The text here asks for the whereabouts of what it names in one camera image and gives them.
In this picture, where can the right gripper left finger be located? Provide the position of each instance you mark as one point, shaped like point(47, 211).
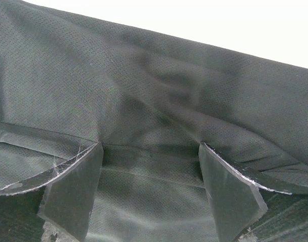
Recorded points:
point(55, 205)

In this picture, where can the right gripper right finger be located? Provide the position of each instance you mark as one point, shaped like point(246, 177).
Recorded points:
point(248, 205)

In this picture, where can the black t shirt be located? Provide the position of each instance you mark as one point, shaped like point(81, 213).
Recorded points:
point(69, 81)

